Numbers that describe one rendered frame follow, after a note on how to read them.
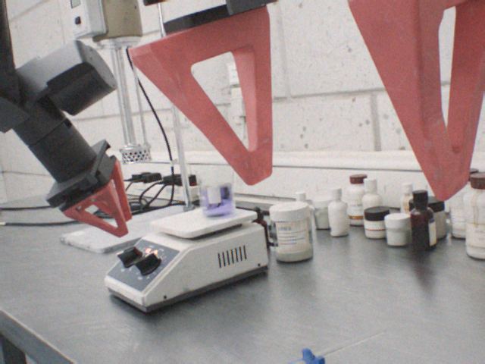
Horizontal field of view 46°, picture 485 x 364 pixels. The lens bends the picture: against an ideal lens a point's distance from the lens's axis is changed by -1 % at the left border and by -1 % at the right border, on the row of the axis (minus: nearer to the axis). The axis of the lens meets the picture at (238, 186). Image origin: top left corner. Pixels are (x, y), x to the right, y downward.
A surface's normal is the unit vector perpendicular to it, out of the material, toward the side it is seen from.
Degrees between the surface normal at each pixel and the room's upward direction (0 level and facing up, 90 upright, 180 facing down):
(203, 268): 90
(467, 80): 80
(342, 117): 90
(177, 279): 90
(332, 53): 90
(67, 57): 57
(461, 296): 0
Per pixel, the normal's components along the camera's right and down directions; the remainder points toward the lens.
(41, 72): -0.35, -0.34
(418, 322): -0.13, -0.98
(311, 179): -0.77, 0.20
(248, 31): 0.61, 0.00
